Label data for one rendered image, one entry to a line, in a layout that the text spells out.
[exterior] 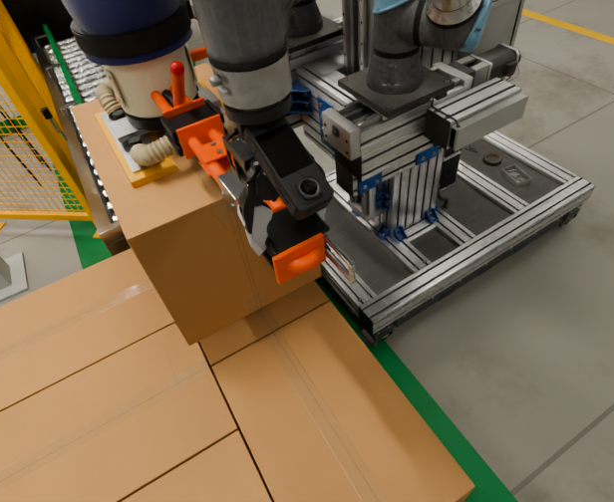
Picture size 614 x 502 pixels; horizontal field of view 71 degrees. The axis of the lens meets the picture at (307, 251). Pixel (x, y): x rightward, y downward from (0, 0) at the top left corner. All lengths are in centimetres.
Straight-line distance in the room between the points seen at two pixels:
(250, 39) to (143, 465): 103
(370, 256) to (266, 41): 151
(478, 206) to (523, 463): 106
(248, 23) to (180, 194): 56
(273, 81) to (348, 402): 89
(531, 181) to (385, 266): 88
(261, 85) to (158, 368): 102
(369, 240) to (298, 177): 149
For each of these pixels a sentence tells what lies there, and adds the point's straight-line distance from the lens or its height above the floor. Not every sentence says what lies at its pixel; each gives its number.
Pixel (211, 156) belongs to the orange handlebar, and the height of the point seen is 122.
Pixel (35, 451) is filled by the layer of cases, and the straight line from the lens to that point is 139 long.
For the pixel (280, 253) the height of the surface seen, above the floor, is 122.
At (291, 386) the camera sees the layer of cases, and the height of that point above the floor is 54.
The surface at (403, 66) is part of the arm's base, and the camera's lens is 118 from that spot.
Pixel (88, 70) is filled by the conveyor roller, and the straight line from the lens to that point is 310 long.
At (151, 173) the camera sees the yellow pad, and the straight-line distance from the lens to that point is 96.
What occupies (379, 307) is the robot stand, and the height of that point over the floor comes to 23.
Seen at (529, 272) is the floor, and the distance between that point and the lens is 220.
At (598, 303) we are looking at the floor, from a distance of 220.
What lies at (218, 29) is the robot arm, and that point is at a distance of 41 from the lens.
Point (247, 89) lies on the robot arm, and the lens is 43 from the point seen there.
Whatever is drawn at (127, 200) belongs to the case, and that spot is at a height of 108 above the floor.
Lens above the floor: 162
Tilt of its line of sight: 48 degrees down
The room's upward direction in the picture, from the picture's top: 9 degrees counter-clockwise
